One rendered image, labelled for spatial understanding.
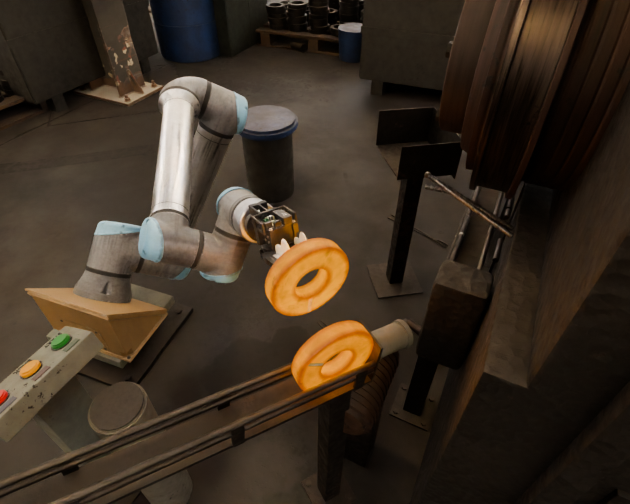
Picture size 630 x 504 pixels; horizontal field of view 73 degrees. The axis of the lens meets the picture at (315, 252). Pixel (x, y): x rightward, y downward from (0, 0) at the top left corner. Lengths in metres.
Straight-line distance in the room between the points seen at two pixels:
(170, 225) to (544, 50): 0.74
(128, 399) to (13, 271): 1.42
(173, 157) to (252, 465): 0.94
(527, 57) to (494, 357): 0.40
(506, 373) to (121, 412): 0.76
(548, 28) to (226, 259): 0.72
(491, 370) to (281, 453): 0.97
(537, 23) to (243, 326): 1.42
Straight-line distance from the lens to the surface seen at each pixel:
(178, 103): 1.30
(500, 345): 0.67
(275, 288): 0.71
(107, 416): 1.05
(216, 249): 0.98
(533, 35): 0.67
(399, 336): 0.87
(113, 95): 3.84
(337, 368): 0.83
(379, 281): 1.90
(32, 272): 2.31
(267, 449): 1.50
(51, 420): 1.14
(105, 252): 1.62
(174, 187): 1.05
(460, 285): 0.83
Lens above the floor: 1.38
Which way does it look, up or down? 43 degrees down
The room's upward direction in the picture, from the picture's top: straight up
